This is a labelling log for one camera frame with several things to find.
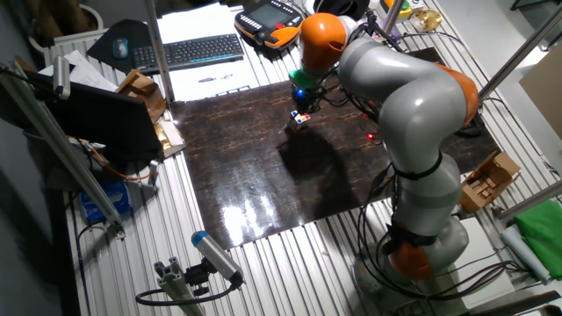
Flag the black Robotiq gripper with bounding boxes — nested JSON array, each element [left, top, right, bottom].
[[292, 86, 321, 116]]

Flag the multicoloured Rubik's cube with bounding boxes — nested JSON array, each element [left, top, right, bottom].
[[289, 109, 312, 129]]

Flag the green wrist adapter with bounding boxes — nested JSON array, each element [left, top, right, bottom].
[[288, 68, 321, 91]]

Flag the dark marble pattern mat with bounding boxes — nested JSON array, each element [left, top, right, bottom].
[[169, 47, 501, 251]]

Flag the orange black teach pendant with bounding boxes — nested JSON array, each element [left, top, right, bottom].
[[234, 0, 306, 50]]

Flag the large white paper sheet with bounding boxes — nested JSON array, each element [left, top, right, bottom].
[[155, 3, 261, 104]]

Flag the black filament spool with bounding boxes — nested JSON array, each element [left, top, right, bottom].
[[313, 0, 372, 21]]

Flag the black computer keyboard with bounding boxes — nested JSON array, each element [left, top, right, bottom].
[[131, 32, 246, 75]]

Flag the gold foil box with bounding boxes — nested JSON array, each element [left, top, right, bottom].
[[152, 118, 187, 159]]

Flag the green yellow button box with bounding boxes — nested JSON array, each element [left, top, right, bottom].
[[379, 0, 414, 19]]

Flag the shiny gold ornament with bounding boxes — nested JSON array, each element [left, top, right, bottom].
[[410, 8, 443, 33]]

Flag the upright grey metal pole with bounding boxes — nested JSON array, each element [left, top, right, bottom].
[[140, 0, 177, 104]]

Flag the open brown cardboard box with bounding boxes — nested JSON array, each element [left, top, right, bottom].
[[458, 150, 522, 215], [114, 68, 168, 125]]

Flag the blue computer mouse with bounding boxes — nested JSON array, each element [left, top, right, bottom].
[[112, 37, 131, 61]]

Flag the black laptop screen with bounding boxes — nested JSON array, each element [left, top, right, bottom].
[[21, 69, 164, 164]]

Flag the black mouse pad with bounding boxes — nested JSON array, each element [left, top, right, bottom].
[[85, 18, 153, 74]]

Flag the slanted silver stand pole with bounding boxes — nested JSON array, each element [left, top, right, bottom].
[[477, 4, 562, 103]]

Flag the blue tissue pack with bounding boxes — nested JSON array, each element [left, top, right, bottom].
[[79, 180, 132, 224]]

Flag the loose white papers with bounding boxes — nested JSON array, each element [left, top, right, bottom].
[[39, 49, 118, 91]]

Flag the white round bin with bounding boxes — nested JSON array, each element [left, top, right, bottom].
[[28, 3, 105, 54]]

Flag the brown cardboard sheet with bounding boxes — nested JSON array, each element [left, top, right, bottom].
[[518, 43, 562, 141]]

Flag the white paper roll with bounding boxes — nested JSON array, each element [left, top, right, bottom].
[[501, 224, 552, 286]]

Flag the green cloth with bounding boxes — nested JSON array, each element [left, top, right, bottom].
[[513, 199, 562, 281]]

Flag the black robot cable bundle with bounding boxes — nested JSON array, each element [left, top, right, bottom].
[[320, 17, 530, 304]]

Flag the silver camera with blue cap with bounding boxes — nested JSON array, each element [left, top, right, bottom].
[[191, 230, 246, 285]]

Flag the thin orange cable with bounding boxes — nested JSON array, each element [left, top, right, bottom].
[[87, 144, 153, 183]]

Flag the short aluminium profile post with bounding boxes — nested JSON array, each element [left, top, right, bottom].
[[153, 256, 206, 316]]

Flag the black camera cable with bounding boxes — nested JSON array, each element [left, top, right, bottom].
[[134, 276, 243, 307]]

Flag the silver frame rail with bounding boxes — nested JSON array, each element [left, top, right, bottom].
[[497, 179, 562, 223]]

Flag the plain silver camera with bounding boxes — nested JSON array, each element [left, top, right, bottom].
[[52, 54, 72, 101]]

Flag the long aluminium frame beam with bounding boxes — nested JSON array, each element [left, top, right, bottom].
[[0, 61, 127, 241]]

